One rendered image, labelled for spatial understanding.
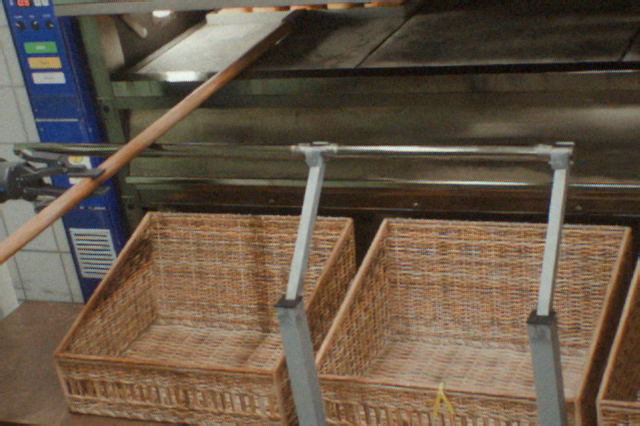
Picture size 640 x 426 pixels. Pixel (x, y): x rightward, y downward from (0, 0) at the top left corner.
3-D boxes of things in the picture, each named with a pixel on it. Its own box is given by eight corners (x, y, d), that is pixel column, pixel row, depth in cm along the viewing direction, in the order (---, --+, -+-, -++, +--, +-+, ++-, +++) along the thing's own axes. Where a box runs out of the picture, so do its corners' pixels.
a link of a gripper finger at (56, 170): (32, 175, 260) (29, 168, 259) (77, 166, 254) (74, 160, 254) (21, 183, 256) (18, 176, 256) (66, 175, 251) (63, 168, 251)
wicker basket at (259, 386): (170, 307, 335) (146, 209, 324) (375, 320, 311) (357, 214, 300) (63, 414, 296) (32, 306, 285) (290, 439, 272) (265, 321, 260)
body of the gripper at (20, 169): (8, 153, 262) (46, 153, 258) (19, 192, 265) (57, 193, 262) (-15, 168, 256) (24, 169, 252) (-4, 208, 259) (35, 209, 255)
